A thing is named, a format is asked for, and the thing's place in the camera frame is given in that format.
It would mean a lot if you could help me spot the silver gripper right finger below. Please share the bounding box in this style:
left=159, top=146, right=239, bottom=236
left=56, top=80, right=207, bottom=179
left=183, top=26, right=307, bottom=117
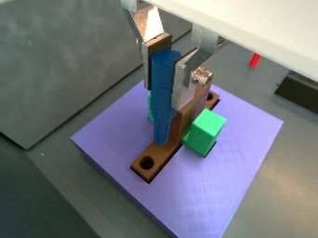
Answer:
left=171, top=24, right=229, bottom=111

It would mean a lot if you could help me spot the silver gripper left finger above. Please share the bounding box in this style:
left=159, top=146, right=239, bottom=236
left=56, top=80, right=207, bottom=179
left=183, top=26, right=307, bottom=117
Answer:
left=120, top=0, right=171, bottom=90

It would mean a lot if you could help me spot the blue peg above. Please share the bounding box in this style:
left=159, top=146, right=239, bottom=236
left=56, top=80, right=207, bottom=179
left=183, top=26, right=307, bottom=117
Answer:
left=150, top=49, right=182, bottom=146

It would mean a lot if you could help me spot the purple base board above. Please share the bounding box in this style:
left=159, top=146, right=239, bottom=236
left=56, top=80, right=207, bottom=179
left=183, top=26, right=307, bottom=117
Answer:
left=72, top=85, right=282, bottom=238

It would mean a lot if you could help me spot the red hexagonal peg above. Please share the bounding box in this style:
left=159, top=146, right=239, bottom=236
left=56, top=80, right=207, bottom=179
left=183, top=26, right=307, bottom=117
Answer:
left=250, top=53, right=261, bottom=67

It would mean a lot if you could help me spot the green block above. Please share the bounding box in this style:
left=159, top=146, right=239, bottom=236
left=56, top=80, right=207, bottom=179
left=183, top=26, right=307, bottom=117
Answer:
left=147, top=91, right=229, bottom=158

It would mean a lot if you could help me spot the brown inverted-T block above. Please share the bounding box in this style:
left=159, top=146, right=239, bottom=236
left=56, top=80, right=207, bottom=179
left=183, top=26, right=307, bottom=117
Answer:
left=131, top=86, right=221, bottom=183

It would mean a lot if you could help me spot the black angle bracket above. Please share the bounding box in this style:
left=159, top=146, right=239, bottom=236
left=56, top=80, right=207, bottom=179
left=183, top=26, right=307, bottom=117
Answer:
left=274, top=71, right=318, bottom=113

